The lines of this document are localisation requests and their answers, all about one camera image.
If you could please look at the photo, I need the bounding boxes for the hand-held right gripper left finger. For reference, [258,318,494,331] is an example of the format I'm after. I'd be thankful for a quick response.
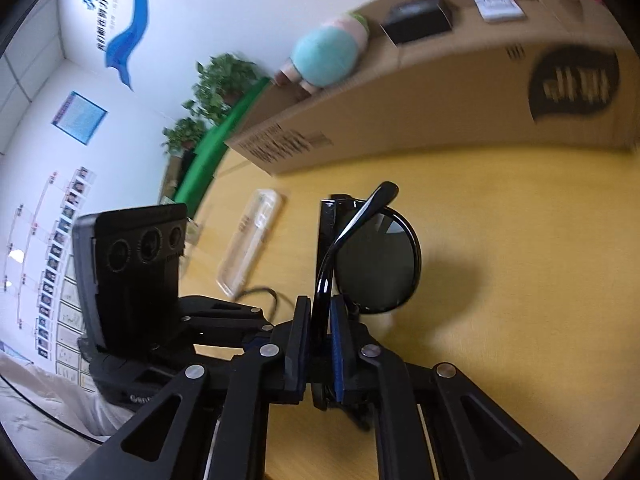
[65,295,313,480]

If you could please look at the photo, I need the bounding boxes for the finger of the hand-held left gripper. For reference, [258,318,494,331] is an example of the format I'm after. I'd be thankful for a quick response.
[182,315,276,356]
[179,295,263,318]

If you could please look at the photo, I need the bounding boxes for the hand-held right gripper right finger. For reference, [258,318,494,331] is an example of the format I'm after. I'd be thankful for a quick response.
[327,295,581,480]

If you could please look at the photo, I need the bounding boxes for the clear plastic case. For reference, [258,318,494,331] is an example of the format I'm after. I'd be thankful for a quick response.
[217,187,286,300]

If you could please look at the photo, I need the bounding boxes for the black sunglasses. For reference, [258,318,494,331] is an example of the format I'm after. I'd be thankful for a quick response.
[311,181,423,411]

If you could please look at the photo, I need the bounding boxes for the large cardboard box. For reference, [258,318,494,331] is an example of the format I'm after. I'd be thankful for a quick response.
[223,0,640,177]

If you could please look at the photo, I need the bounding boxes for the person's left forearm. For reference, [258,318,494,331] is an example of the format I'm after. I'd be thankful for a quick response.
[0,350,136,461]

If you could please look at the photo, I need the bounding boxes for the wooden desktop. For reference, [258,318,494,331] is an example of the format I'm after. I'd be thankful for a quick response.
[192,145,640,480]

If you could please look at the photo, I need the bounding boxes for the small potted green plant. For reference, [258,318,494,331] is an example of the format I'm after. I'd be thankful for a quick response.
[162,117,208,156]

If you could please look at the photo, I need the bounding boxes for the large potted green plant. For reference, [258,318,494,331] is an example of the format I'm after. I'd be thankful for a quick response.
[182,52,261,123]

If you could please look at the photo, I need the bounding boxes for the pink and teal plush toy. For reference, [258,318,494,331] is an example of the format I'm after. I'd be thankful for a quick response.
[274,10,371,96]

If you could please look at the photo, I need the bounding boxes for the black box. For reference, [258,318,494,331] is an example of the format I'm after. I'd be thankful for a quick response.
[380,0,457,46]

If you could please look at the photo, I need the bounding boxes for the white booklet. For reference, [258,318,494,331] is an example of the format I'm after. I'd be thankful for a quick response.
[472,0,527,23]

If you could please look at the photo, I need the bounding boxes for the black cable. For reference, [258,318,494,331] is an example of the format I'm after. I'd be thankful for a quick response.
[239,286,279,326]

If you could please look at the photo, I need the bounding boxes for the wall photo chart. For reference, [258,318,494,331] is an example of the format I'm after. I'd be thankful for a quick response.
[0,165,96,396]

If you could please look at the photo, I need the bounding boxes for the blue wall poster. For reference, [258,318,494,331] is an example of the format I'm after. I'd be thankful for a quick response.
[50,91,108,146]

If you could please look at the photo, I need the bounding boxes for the blue wave wall decal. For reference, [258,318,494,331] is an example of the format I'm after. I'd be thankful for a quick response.
[75,0,158,92]

